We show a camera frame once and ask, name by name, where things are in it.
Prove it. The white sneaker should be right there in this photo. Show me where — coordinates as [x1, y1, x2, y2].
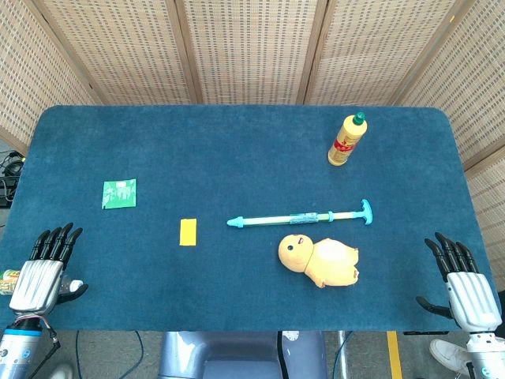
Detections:
[428, 338, 473, 374]

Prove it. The silver metal table leg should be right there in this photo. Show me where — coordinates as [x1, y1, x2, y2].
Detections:
[337, 330, 350, 379]

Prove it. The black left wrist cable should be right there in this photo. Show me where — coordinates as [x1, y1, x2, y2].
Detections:
[26, 326, 62, 379]

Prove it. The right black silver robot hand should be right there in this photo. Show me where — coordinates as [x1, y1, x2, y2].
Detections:
[415, 231, 503, 333]

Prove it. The green square sachet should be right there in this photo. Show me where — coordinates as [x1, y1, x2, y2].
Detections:
[101, 178, 138, 211]

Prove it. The yellow plush duck toy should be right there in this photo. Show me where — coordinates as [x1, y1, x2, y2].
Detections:
[277, 232, 361, 289]

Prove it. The woven bamboo screen panel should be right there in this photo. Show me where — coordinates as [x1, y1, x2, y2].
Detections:
[173, 0, 329, 105]
[0, 0, 99, 157]
[464, 156, 505, 293]
[33, 0, 203, 106]
[394, 0, 505, 169]
[302, 0, 473, 106]

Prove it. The yellow bottle green cap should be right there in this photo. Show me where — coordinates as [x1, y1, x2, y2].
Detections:
[327, 111, 368, 167]

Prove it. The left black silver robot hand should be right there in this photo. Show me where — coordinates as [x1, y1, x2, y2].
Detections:
[8, 222, 89, 319]

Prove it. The blue carpet table cover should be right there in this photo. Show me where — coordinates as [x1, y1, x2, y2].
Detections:
[0, 104, 499, 332]

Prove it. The orange label drink bottle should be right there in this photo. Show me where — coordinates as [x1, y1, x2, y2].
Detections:
[0, 269, 84, 296]

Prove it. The cyan toy water pump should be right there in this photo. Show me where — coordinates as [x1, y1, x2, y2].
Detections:
[226, 199, 374, 230]

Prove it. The black cable bundle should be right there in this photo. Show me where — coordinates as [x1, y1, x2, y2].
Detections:
[0, 149, 27, 210]

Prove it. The yellow rectangular card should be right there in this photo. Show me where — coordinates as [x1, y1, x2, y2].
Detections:
[179, 218, 198, 247]

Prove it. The blue grey robot torso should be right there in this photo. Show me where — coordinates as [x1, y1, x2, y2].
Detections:
[157, 330, 329, 379]

